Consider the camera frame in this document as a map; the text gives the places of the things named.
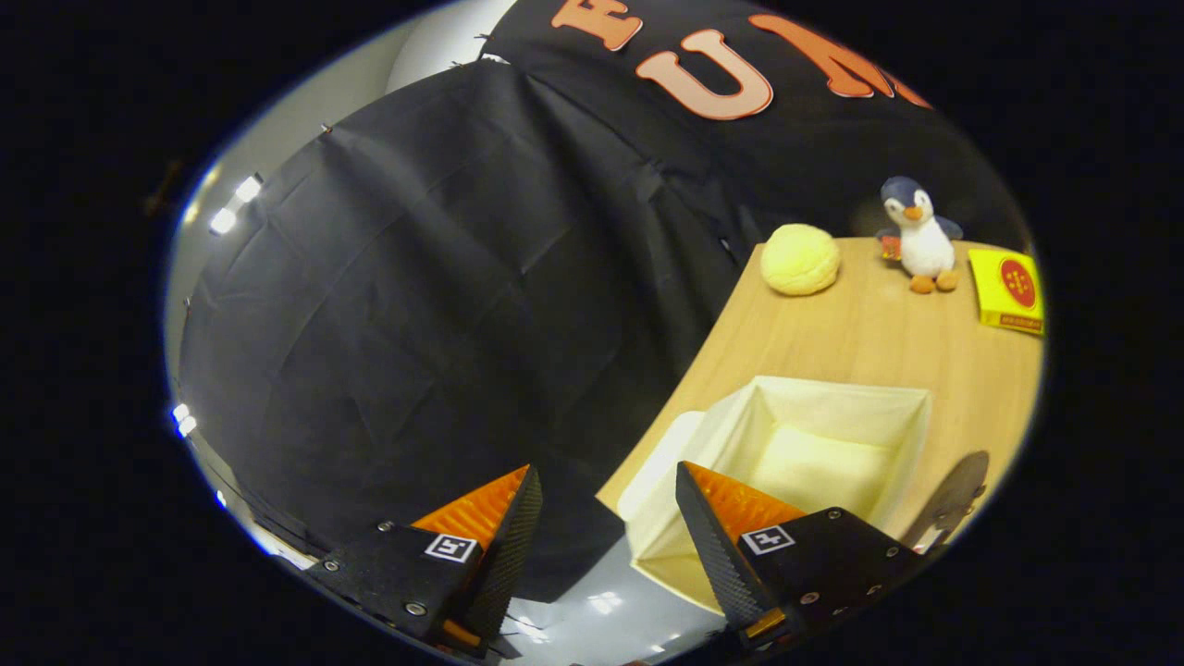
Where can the dark brown shoe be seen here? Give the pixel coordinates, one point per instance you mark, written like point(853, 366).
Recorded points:
point(957, 490)

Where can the black backdrop cloth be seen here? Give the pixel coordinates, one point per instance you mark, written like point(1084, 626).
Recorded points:
point(416, 324)

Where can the penguin plush toy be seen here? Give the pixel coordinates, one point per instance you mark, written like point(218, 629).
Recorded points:
point(925, 245)

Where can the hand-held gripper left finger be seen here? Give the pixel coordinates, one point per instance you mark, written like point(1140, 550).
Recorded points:
point(513, 555)

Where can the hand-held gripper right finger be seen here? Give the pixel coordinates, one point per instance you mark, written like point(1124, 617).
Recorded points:
point(717, 555)

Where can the yellow book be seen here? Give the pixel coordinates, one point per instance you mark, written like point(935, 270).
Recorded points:
point(1008, 287)

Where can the yellow round plush ball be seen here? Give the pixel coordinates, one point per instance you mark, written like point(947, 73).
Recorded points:
point(800, 259)

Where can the ceiling tube light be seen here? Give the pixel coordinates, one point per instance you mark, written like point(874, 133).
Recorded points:
point(224, 220)

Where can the cream fabric storage box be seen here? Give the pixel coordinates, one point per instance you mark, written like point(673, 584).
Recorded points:
point(832, 416)

